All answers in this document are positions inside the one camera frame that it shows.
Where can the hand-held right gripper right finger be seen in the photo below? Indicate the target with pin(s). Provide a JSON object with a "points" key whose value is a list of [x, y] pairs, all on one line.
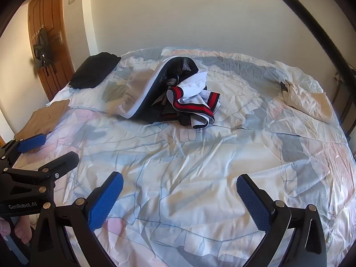
{"points": [[251, 200]]}

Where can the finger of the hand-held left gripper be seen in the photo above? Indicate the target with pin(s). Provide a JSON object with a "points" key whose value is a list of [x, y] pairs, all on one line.
{"points": [[30, 142], [64, 160]]}

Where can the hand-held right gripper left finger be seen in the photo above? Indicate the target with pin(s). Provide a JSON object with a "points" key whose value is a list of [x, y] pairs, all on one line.
{"points": [[107, 200]]}

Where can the white shorts black mesh stripes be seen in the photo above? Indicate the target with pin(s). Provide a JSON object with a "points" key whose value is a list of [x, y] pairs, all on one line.
{"points": [[180, 65]]}

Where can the person's left hand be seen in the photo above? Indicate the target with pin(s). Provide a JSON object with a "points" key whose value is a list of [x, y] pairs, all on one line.
{"points": [[22, 232]]}

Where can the tan cloth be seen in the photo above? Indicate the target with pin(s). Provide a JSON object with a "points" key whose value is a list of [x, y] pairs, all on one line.
{"points": [[41, 119]]}

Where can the patterned pastel bedsheet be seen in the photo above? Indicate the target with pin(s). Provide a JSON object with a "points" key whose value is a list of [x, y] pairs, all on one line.
{"points": [[194, 158]]}

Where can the patterned pillow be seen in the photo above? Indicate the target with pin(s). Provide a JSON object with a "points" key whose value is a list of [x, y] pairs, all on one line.
{"points": [[116, 89]]}

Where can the dark hanging bag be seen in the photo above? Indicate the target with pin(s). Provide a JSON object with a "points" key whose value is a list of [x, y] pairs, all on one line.
{"points": [[41, 52]]}

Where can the black cushion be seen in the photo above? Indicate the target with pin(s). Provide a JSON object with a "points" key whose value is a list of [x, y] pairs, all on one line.
{"points": [[91, 71]]}

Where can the beige cloth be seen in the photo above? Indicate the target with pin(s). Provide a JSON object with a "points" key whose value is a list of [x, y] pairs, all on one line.
{"points": [[306, 103]]}

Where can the small black object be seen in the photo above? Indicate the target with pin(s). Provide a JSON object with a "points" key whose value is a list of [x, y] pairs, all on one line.
{"points": [[284, 86]]}

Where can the wooden door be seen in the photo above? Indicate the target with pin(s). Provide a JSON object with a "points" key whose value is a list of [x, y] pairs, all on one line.
{"points": [[52, 11]]}

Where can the black metal rack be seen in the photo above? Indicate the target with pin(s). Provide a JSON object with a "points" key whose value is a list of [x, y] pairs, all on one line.
{"points": [[343, 100]]}

